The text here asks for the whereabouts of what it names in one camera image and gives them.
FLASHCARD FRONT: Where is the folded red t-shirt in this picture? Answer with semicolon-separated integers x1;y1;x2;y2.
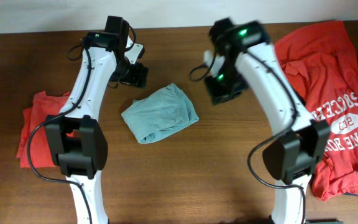
16;90;74;169

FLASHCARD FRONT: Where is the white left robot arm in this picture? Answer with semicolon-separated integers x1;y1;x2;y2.
44;16;149;223

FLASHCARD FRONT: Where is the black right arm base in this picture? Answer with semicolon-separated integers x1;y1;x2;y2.
267;214;344;224

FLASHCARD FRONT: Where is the light blue t-shirt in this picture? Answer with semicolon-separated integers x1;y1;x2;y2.
121;83;199;144

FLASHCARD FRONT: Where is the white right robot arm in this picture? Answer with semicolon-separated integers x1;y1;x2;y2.
202;18;331;223

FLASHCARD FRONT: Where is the red printed t-shirt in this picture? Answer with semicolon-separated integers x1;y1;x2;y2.
274;21;358;201

